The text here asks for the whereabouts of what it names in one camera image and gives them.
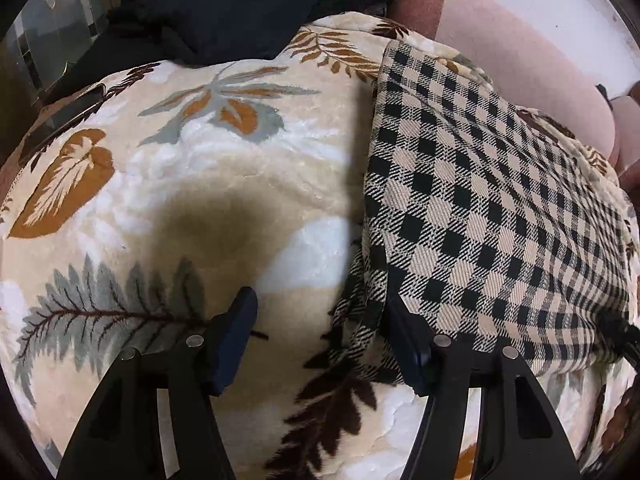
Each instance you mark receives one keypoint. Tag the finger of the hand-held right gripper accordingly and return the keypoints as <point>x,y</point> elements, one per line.
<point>620,334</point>

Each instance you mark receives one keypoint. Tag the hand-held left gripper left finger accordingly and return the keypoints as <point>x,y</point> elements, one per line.
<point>235,340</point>

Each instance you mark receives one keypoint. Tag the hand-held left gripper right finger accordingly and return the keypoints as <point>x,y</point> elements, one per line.
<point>407,350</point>

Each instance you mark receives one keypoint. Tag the black beige checked shirt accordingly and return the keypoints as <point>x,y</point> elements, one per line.
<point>465,200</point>

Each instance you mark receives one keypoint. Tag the leaf print plush blanket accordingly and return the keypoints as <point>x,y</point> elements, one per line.
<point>200,200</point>

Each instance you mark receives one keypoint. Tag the small black object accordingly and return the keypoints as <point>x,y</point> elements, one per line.
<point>603,94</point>

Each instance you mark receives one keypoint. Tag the dark glossy flat slab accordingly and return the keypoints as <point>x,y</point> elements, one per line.
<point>60,122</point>

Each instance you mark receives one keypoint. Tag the pink upholstered sofa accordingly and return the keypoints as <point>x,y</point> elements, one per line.
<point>510,50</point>

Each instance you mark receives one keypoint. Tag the black clothing pile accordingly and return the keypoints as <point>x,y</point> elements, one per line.
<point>250,5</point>

